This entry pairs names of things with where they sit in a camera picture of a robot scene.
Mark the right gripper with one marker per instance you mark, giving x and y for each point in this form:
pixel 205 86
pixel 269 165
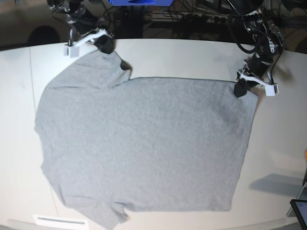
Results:
pixel 102 40

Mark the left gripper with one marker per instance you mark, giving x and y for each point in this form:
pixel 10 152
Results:
pixel 246 81

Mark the grey T-shirt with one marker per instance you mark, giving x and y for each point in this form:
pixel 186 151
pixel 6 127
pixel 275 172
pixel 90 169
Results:
pixel 112 143

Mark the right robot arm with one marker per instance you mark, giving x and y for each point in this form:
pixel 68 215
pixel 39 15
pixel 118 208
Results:
pixel 83 27

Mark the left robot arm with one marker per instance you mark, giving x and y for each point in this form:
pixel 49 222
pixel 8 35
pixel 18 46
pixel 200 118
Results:
pixel 268 48

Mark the blue plastic part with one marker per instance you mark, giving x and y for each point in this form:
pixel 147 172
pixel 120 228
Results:
pixel 140 2

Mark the white power strip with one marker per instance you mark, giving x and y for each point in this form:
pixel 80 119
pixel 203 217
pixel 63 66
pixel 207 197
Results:
pixel 180 17

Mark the black tablet screen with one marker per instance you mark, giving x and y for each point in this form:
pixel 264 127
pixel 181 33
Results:
pixel 300 209

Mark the white label on table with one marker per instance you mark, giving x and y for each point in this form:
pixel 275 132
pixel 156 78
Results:
pixel 65 220

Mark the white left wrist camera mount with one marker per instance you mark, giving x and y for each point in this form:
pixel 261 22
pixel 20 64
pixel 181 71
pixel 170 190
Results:
pixel 271 89

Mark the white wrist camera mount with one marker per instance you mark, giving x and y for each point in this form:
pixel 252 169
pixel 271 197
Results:
pixel 72 49
pixel 271 89

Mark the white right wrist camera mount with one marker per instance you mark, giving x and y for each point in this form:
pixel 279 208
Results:
pixel 72 49

